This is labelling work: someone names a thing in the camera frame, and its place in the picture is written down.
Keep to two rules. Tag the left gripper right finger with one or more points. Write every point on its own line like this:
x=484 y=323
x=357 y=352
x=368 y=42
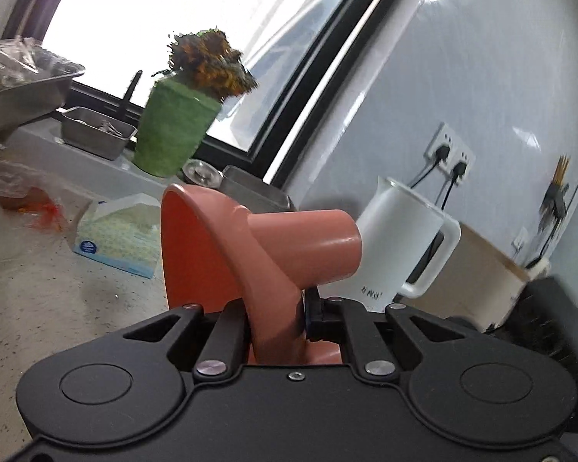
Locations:
x=315 y=315

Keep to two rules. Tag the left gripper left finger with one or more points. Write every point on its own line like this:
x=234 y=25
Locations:
x=297 y=315

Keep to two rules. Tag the white electric kettle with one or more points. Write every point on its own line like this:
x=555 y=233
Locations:
x=406 y=242

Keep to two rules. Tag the small steel tray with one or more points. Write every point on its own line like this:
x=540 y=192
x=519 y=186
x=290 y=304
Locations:
x=254 y=193
x=95 y=133

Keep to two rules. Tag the cardboard box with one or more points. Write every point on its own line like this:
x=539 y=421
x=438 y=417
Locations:
x=478 y=283

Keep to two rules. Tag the round steel lid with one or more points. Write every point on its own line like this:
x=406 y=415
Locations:
x=200 y=173

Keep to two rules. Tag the tissue pack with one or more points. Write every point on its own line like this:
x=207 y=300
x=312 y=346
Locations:
x=122 y=233

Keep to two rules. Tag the green flower pot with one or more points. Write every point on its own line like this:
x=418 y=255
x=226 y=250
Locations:
x=172 y=127

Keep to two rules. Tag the dried flowers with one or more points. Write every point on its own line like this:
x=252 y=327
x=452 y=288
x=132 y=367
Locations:
x=204 y=61

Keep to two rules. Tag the clear plastic bag with food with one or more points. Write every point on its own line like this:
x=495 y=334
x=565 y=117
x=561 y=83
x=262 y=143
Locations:
x=38 y=197

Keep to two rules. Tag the large steel tray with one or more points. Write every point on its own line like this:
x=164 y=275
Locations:
x=33 y=81

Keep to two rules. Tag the white wall socket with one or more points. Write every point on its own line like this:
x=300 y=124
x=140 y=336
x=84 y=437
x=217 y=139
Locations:
x=459 y=152

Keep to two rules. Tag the chopstick holder on wall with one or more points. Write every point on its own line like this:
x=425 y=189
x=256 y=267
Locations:
x=553 y=208

